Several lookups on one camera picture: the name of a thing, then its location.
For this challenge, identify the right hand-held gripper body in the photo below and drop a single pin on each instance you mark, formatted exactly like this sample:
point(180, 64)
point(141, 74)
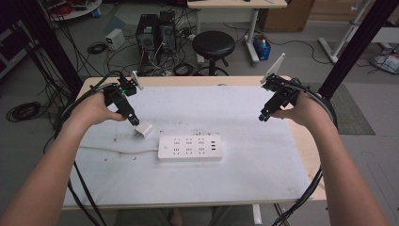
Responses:
point(280, 91)

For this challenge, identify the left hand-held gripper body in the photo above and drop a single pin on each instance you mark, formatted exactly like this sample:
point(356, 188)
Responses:
point(119, 99)

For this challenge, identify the white charger plug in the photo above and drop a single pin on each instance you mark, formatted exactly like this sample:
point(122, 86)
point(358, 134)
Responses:
point(144, 129)

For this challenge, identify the person's right hand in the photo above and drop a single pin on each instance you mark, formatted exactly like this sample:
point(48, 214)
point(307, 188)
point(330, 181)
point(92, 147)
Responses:
point(302, 109)

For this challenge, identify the person's left hand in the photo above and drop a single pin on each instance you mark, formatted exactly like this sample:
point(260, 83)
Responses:
point(91, 109)

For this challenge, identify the white power strip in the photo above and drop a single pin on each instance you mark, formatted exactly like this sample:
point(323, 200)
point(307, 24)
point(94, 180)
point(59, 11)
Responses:
point(189, 147)

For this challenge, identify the white power supply box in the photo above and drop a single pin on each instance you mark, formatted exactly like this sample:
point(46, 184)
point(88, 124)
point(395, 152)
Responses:
point(114, 39)

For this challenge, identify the black computer tower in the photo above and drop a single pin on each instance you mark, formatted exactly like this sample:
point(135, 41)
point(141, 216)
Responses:
point(167, 31)
point(146, 37)

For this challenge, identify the grey floor mat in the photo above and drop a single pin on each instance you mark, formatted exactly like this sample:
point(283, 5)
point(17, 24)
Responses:
point(351, 116)

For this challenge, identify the brown cardboard box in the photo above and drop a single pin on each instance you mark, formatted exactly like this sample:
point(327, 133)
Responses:
point(287, 15)

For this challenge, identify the white table mat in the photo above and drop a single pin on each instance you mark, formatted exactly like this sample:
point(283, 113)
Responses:
point(219, 182)

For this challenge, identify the black round stool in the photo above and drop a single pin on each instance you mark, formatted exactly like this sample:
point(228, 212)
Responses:
point(213, 44)

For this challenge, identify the white metal stand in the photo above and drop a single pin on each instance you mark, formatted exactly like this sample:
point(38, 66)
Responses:
point(343, 34)

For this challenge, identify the round white table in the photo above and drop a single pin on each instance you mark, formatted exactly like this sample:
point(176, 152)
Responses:
point(78, 11)

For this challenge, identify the white table leg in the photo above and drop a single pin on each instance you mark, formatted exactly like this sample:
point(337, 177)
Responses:
point(257, 215)

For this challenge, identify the white desk with wooden top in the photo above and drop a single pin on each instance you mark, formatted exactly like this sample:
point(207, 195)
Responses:
point(232, 3)

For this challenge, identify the clear plastic bag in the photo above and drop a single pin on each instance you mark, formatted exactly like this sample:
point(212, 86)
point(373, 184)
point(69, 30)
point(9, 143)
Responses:
point(386, 62)

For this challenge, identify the black metal frame post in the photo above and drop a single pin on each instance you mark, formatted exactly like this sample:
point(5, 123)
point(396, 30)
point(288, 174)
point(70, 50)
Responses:
point(53, 47)
point(354, 47)

